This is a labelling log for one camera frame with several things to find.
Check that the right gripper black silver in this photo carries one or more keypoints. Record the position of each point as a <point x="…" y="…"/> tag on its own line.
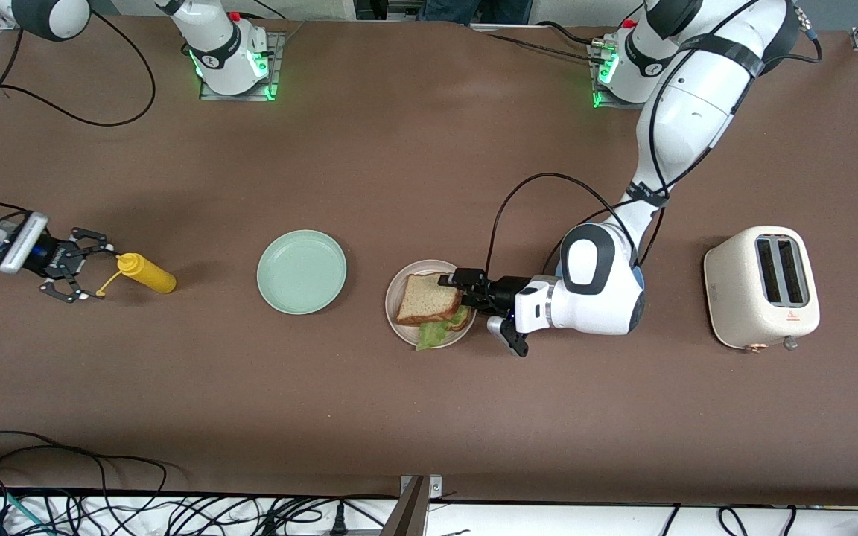
<point x="57" y="258"/>

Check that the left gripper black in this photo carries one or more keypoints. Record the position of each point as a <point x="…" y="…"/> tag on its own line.
<point x="501" y="291"/>

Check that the toasted bread slice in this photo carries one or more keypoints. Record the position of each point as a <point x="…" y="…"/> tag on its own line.
<point x="425" y="299"/>
<point x="461" y="324"/>

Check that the green lettuce leaf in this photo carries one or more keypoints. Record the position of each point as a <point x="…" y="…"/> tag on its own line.
<point x="440" y="333"/>

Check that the yellow squeeze bottle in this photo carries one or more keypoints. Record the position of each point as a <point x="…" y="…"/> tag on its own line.
<point x="147" y="274"/>

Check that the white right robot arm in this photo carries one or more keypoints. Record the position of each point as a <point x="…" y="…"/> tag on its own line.
<point x="213" y="45"/>

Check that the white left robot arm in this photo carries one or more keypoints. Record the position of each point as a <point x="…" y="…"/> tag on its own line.
<point x="697" y="97"/>

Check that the beige plate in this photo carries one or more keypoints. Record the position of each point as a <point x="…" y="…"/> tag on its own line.
<point x="395" y="286"/>

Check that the blue plate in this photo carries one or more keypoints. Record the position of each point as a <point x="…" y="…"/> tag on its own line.
<point x="639" y="279"/>

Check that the light green plate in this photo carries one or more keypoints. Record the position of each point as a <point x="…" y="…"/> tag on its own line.
<point x="301" y="272"/>

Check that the cream white toaster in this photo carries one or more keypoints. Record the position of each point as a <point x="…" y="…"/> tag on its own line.
<point x="734" y="298"/>

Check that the black power plug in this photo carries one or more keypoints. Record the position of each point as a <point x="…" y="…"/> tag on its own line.
<point x="339" y="521"/>

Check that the person in blue jeans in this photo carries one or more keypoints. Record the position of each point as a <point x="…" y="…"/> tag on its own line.
<point x="474" y="9"/>

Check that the aluminium camera post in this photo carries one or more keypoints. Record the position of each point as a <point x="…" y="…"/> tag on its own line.
<point x="410" y="510"/>

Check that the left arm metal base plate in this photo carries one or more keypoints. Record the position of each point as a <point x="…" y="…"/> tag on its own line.
<point x="600" y="100"/>

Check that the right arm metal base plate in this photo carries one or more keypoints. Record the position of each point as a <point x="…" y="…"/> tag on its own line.
<point x="278" y="74"/>

